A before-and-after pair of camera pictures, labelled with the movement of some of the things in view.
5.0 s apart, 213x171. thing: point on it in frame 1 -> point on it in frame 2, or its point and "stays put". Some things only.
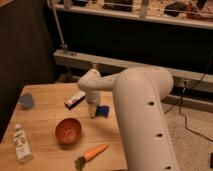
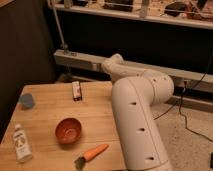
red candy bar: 69,103 -> 76,91
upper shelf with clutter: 185,13 stays put
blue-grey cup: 26,100 stays put
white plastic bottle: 22,149 stays put
